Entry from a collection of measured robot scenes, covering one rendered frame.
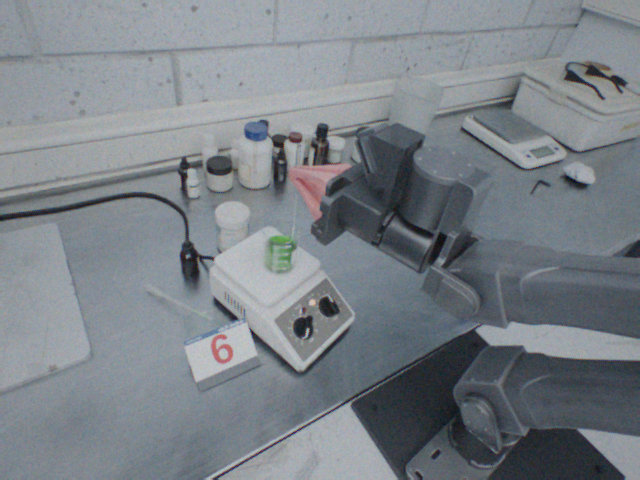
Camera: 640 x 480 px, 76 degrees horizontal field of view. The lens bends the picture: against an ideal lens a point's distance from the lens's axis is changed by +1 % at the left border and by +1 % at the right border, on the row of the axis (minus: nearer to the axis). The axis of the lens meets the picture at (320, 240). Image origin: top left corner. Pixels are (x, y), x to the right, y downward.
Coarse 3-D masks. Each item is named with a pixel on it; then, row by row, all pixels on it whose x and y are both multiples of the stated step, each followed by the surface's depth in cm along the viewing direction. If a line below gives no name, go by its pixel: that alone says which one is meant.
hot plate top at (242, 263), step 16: (256, 240) 65; (224, 256) 61; (240, 256) 62; (256, 256) 62; (304, 256) 63; (224, 272) 59; (240, 272) 59; (256, 272) 60; (304, 272) 61; (256, 288) 57; (272, 288) 58; (288, 288) 58; (272, 304) 56
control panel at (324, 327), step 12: (312, 288) 62; (324, 288) 63; (300, 300) 60; (336, 300) 63; (288, 312) 58; (300, 312) 59; (312, 312) 60; (348, 312) 63; (276, 324) 57; (288, 324) 58; (324, 324) 60; (336, 324) 61; (288, 336) 57; (312, 336) 59; (324, 336) 60; (300, 348) 57; (312, 348) 58
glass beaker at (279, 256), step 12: (264, 228) 57; (276, 228) 59; (288, 228) 59; (300, 228) 57; (264, 240) 57; (276, 240) 55; (288, 240) 55; (264, 252) 58; (276, 252) 56; (288, 252) 57; (264, 264) 59; (276, 264) 58; (288, 264) 58; (276, 276) 60
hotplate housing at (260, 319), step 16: (320, 272) 64; (224, 288) 61; (240, 288) 59; (304, 288) 61; (336, 288) 64; (224, 304) 64; (240, 304) 60; (256, 304) 58; (288, 304) 59; (256, 320) 59; (272, 320) 57; (352, 320) 64; (272, 336) 58; (336, 336) 61; (288, 352) 57; (320, 352) 59; (304, 368) 57
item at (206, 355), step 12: (216, 336) 57; (228, 336) 58; (240, 336) 59; (192, 348) 56; (204, 348) 56; (216, 348) 57; (228, 348) 58; (240, 348) 58; (252, 348) 59; (192, 360) 55; (204, 360) 56; (216, 360) 57; (228, 360) 57; (204, 372) 56
